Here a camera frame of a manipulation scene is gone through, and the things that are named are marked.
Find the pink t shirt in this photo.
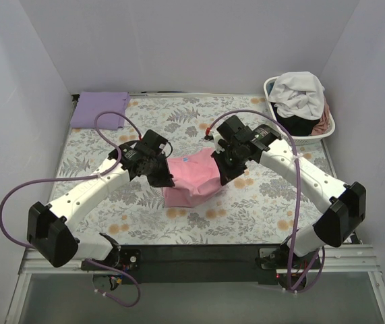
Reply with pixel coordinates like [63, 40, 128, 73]
[162, 148, 223, 207]

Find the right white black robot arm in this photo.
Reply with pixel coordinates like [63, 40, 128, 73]
[205, 115, 366, 263]

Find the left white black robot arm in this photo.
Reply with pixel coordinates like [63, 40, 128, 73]
[27, 130, 174, 267]

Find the black garment in basket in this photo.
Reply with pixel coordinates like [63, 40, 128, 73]
[271, 103, 320, 136]

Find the white laundry basket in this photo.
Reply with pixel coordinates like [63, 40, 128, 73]
[263, 76, 336, 146]

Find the white t shirt in basket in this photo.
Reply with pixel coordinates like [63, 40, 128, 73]
[268, 72, 325, 121]

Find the folded purple t shirt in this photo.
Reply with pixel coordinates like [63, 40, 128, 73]
[70, 92, 130, 130]

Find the brown garment in basket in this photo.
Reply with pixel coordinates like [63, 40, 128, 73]
[311, 101, 330, 136]

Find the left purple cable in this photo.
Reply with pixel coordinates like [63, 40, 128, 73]
[0, 111, 142, 308]

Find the purple cable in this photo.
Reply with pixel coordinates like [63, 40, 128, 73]
[205, 109, 326, 294]
[0, 111, 142, 308]

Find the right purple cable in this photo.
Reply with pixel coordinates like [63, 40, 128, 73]
[205, 109, 326, 294]

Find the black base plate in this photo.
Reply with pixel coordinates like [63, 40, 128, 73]
[80, 243, 323, 286]

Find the aluminium frame rail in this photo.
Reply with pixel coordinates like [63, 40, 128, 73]
[6, 244, 385, 323]

